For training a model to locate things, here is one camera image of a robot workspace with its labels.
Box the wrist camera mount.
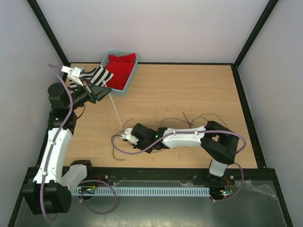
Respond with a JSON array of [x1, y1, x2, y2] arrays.
[[61, 66, 83, 86], [118, 128, 139, 145]]

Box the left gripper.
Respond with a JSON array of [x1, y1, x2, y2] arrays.
[[67, 78, 111, 111]]

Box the black white striped cloth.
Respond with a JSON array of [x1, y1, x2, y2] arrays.
[[69, 65, 114, 90]]

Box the light blue cable duct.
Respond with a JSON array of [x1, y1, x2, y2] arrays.
[[71, 187, 209, 197]]

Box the light blue plastic basket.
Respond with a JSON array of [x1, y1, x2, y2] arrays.
[[101, 51, 139, 97]]

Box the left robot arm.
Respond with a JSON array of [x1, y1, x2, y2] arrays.
[[22, 79, 112, 215]]

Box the red cloth in basket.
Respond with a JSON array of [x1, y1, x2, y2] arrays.
[[106, 53, 136, 90]]

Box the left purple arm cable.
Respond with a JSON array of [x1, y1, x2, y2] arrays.
[[39, 63, 73, 222]]

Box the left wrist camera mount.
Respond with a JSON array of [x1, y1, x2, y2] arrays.
[[61, 66, 83, 86]]

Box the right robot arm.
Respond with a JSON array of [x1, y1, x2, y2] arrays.
[[130, 121, 239, 184]]

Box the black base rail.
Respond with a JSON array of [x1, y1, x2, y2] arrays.
[[85, 167, 278, 187]]

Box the black wire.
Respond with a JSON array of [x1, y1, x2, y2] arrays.
[[112, 111, 192, 161]]

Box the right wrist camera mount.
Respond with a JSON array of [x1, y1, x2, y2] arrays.
[[118, 128, 139, 145]]

